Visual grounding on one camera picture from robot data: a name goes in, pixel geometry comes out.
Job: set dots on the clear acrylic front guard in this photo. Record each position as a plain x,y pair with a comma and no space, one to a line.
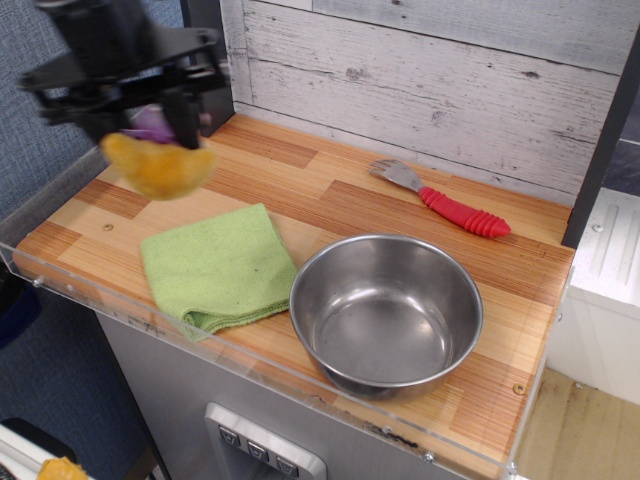
467,429

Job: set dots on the steel bowl pan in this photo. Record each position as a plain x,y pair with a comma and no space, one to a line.
386,317

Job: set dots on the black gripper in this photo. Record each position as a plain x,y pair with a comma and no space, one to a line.
120,59

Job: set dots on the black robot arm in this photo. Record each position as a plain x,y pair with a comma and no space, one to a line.
118,60

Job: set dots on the white ribbed side appliance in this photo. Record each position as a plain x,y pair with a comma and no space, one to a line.
596,338

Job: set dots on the silver control panel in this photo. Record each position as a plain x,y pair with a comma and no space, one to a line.
250,451

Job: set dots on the yellow object bottom left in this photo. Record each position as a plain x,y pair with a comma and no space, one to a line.
61,469

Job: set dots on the orange plush taco toy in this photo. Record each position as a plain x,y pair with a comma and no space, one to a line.
149,157

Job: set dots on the red handled metal fork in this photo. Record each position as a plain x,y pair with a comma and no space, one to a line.
473,220

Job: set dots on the green folded cloth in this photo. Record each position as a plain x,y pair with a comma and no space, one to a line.
222,272

